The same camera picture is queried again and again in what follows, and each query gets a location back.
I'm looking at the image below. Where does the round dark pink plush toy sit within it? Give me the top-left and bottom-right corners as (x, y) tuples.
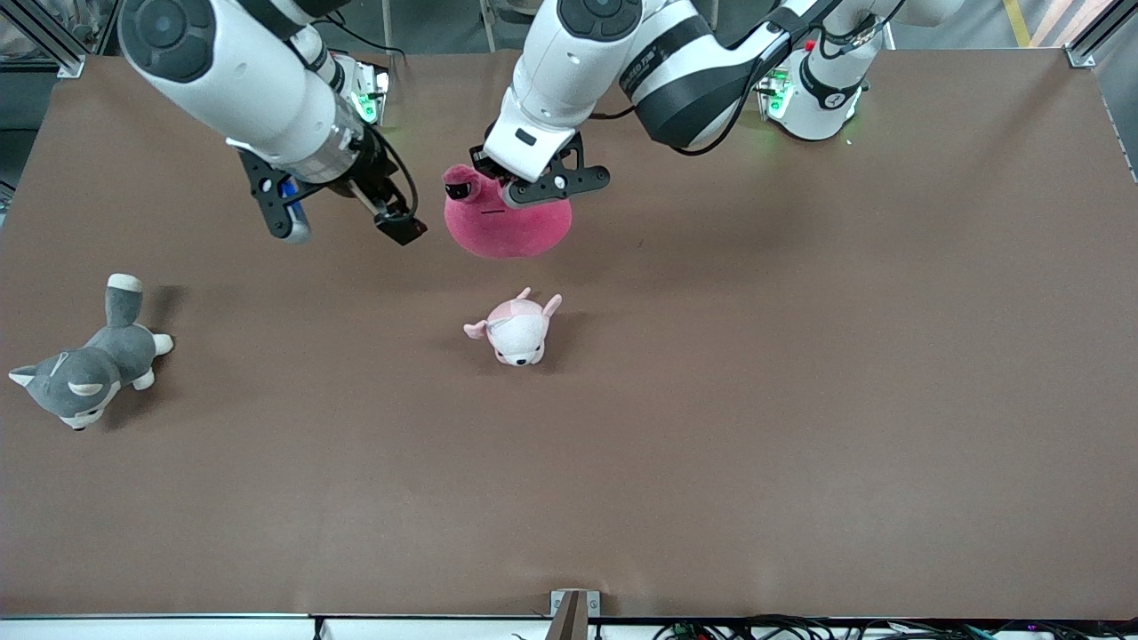
(443, 164), (573, 260)

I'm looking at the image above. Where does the small pale pink plush toy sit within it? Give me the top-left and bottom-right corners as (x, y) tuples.
(463, 287), (563, 367)

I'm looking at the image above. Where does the grey white husky plush toy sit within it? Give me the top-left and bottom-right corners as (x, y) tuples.
(9, 273), (174, 432)

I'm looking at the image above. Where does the grey chair base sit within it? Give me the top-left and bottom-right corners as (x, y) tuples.
(478, 0), (543, 51)

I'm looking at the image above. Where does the black right arm base cable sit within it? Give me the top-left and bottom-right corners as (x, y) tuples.
(331, 16), (407, 65)

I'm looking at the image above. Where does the aluminium frame post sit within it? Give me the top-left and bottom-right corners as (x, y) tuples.
(1064, 0), (1138, 68)
(0, 0), (86, 77)

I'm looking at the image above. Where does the grey metal table bracket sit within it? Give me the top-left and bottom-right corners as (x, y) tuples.
(550, 589), (601, 640)

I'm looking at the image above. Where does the tangled cable bundle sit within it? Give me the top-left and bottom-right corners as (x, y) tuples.
(653, 613), (1138, 640)

